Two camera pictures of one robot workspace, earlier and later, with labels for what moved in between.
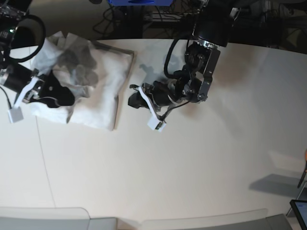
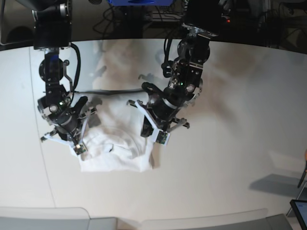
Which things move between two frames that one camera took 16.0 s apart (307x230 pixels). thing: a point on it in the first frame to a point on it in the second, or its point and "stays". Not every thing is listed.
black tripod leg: [303, 175] stays
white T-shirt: [93, 71] to [113, 136]
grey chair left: [24, 218] stays
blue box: [140, 3] stays
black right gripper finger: [135, 100] to [147, 128]
